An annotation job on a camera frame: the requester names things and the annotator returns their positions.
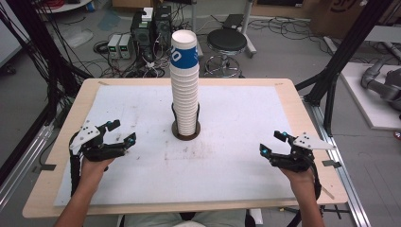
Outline white floor board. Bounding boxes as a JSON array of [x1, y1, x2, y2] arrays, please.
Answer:
[[340, 61, 401, 131]]

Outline person's right hand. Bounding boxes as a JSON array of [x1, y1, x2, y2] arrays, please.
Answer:
[[278, 166, 316, 194]]

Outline thin wooden stick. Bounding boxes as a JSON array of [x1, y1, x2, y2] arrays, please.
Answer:
[[321, 185, 336, 201]]

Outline cardboard box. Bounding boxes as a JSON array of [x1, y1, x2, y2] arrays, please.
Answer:
[[309, 0, 401, 40]]

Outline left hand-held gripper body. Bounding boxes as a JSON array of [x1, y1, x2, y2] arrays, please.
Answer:
[[69, 121, 128, 163]]

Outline black computer tower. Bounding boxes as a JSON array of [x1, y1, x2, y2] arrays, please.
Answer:
[[153, 4, 174, 49], [130, 7, 156, 61]]

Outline grey power supply unit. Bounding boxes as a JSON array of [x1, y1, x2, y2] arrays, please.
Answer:
[[107, 33, 123, 60], [118, 33, 134, 61]]

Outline person's left hand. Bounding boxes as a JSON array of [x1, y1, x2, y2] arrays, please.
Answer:
[[79, 156, 116, 190]]

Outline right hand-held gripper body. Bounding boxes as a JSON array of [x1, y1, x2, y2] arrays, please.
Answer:
[[269, 131, 337, 173]]

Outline aluminium rail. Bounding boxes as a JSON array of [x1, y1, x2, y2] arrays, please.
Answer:
[[0, 123, 55, 212], [302, 96, 373, 227]]

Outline black round stool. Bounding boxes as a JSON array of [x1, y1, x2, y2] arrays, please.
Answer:
[[203, 27, 249, 79]]

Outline black metal frame post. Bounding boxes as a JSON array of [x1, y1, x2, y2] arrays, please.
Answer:
[[294, 0, 395, 137], [0, 0, 95, 127]]

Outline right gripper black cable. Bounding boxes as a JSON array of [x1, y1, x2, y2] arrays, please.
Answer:
[[286, 155, 323, 227]]

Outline white paper table mat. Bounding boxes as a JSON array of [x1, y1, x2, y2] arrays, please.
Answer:
[[53, 84, 298, 208]]

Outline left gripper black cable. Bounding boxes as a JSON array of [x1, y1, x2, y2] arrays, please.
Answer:
[[68, 131, 84, 198]]

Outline black tape piece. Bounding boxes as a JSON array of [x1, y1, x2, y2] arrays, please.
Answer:
[[322, 159, 342, 169], [32, 163, 58, 174]]

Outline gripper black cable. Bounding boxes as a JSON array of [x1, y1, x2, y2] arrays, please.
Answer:
[[286, 155, 323, 227], [68, 131, 84, 198]]

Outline black cup holder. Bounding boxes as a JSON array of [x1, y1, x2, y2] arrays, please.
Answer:
[[170, 102, 202, 142]]

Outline stack of paper cups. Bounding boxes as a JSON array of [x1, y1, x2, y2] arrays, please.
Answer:
[[169, 29, 201, 137]]

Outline person's light trousers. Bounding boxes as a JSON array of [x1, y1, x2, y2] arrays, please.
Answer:
[[120, 209, 249, 227]]

